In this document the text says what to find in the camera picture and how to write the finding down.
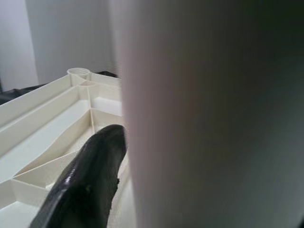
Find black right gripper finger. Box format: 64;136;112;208
28;124;128;228

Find white plastic table leg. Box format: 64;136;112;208
120;0;304;228

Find white plastic table top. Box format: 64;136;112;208
0;67;133;228

